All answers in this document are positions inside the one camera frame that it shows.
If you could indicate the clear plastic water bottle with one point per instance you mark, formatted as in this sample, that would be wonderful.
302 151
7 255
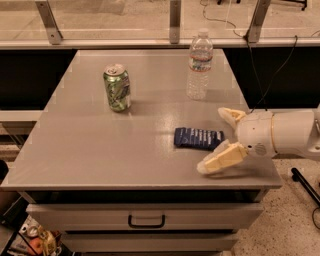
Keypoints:
199 65

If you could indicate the blue rxbar blueberry wrapper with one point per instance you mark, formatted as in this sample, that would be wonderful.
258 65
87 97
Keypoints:
198 138

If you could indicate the black drawer handle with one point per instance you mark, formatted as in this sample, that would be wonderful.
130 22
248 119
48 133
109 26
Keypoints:
146 222

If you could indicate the green soda can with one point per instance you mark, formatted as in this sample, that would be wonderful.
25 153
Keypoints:
117 86

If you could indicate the left metal railing post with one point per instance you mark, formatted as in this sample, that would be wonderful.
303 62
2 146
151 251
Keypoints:
47 17

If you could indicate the clutter on lower shelf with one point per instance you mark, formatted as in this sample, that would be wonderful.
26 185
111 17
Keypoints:
32 239

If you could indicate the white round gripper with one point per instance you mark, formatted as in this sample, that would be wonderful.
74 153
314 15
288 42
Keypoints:
256 132

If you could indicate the middle metal railing post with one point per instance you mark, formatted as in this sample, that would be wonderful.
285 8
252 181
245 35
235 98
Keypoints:
174 21

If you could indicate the metal railing post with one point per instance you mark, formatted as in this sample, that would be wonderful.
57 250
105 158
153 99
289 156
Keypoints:
174 21
254 30
47 17

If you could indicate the black stand leg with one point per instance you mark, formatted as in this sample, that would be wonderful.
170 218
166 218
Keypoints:
298 177

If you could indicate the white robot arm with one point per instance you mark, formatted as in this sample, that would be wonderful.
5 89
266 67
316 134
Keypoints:
296 132

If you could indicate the right metal railing post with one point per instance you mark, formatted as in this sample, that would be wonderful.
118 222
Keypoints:
254 30

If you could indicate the grey drawer cabinet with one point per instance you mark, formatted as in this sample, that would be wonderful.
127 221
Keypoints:
85 168

